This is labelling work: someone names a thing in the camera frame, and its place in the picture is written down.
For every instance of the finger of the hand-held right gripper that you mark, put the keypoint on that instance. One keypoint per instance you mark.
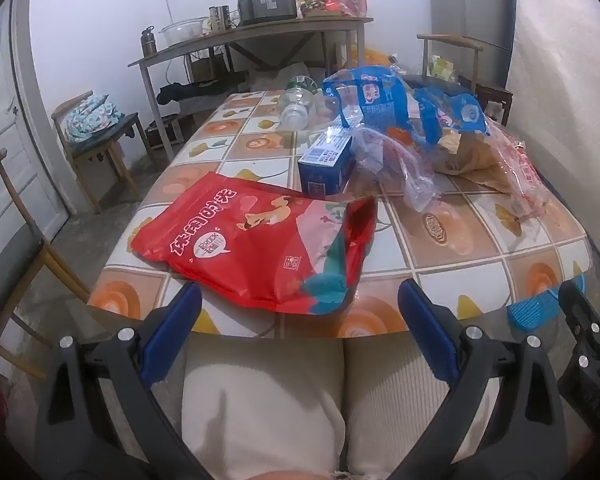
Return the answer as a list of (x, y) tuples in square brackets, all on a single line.
[(585, 340), (530, 311)]

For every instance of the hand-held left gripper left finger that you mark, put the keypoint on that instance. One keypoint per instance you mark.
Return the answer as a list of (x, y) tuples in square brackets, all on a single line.
[(172, 332)]

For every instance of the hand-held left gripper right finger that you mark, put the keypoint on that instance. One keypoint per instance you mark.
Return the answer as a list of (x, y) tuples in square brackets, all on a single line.
[(430, 332)]

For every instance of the red snack bag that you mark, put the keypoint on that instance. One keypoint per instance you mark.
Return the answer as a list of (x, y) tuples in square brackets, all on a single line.
[(240, 245)]

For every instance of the clear bag with red print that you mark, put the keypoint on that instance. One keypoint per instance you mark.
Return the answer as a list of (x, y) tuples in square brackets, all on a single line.
[(522, 170)]

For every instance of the brown paper bag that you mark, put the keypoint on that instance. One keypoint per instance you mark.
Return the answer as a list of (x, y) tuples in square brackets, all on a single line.
[(462, 157)]

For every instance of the blue carton box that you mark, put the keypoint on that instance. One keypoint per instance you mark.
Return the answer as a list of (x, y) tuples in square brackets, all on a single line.
[(325, 170)]

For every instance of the blue plastic bag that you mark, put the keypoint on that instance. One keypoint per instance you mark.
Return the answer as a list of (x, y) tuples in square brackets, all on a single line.
[(380, 95)]

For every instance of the clear plastic bottle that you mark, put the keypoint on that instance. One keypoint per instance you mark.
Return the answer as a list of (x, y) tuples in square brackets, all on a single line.
[(295, 105)]

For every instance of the tile pattern tablecloth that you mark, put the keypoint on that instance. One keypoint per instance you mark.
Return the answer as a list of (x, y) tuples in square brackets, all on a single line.
[(455, 260)]

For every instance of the person's legs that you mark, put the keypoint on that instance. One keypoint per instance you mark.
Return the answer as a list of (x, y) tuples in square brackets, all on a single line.
[(260, 410)]

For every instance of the wooden chair with dark seat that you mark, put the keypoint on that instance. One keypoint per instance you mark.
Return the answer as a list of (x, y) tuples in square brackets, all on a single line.
[(10, 270)]

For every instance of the wooden chair with cushion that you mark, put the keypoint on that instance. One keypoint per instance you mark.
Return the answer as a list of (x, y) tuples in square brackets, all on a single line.
[(115, 130)]

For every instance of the dark wooden stool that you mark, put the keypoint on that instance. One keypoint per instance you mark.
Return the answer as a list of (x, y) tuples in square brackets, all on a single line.
[(492, 97)]

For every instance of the floral cushion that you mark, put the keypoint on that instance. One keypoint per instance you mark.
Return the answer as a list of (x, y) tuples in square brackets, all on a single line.
[(90, 115)]

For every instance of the white mattress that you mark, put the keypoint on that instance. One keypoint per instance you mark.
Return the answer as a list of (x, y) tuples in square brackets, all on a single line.
[(560, 70)]

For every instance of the black cloth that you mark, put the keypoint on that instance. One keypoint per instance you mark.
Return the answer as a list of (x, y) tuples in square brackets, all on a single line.
[(200, 91)]

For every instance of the green and white boxes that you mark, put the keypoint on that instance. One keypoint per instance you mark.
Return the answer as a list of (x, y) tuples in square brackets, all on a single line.
[(442, 67)]

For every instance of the white door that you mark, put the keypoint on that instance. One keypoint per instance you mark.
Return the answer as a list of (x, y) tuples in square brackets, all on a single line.
[(5, 135)]

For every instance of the cardboard box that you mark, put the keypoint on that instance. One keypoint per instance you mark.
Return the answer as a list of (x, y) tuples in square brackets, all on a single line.
[(207, 67)]

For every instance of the yellow bag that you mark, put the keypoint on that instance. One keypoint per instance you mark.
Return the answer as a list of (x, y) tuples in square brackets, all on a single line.
[(370, 56)]

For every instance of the wooden chair with curved back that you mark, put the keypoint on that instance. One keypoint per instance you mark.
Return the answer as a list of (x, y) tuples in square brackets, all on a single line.
[(450, 39)]

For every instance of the white sack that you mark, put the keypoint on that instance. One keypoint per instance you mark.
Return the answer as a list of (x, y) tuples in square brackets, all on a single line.
[(290, 72)]

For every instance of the metal water bottle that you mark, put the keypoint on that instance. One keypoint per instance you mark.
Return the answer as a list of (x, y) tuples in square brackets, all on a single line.
[(149, 42)]

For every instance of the grey refrigerator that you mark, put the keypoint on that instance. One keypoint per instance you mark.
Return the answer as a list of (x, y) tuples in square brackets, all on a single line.
[(470, 5)]

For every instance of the grey side table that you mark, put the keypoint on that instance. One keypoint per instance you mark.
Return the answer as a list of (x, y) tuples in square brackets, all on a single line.
[(260, 32)]

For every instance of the metal cup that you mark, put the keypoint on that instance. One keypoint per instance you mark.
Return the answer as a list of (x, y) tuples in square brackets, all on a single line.
[(225, 17), (214, 20)]

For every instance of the grey rice cooker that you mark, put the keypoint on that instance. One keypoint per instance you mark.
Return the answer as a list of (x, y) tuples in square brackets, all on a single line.
[(267, 5)]

